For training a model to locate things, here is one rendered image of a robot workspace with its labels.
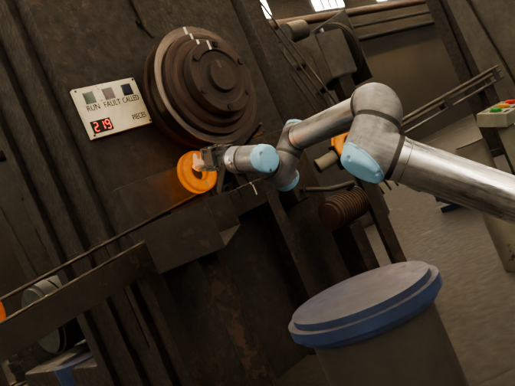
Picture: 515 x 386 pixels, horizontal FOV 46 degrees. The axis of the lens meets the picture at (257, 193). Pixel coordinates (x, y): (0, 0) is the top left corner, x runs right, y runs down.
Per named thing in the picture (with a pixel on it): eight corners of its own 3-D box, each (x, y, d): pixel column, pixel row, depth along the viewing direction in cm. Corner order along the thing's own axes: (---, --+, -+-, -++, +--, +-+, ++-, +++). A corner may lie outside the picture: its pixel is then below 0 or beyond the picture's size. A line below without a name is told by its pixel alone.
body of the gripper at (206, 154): (213, 144, 213) (237, 142, 204) (218, 167, 215) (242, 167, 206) (197, 149, 207) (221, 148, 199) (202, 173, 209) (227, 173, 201)
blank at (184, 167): (168, 162, 212) (173, 159, 210) (198, 146, 223) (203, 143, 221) (191, 201, 214) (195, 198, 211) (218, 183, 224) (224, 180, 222)
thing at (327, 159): (318, 174, 249) (311, 161, 249) (336, 163, 250) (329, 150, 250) (322, 172, 243) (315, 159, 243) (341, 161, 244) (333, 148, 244)
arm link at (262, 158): (276, 178, 193) (257, 165, 187) (248, 178, 202) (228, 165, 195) (284, 152, 196) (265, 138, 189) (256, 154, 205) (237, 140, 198)
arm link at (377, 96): (386, 62, 147) (280, 119, 210) (370, 107, 144) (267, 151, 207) (424, 84, 150) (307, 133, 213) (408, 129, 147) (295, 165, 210)
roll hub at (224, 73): (202, 123, 216) (171, 50, 215) (254, 107, 235) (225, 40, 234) (211, 118, 212) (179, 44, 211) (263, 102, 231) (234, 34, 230)
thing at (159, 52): (177, 163, 217) (124, 42, 216) (262, 132, 249) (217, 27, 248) (187, 158, 212) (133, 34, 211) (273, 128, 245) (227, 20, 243)
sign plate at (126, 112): (90, 140, 206) (69, 92, 206) (149, 123, 224) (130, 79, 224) (93, 138, 205) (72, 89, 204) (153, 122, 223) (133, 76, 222)
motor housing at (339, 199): (362, 327, 243) (310, 204, 242) (390, 304, 258) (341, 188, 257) (388, 324, 234) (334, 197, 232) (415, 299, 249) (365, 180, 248)
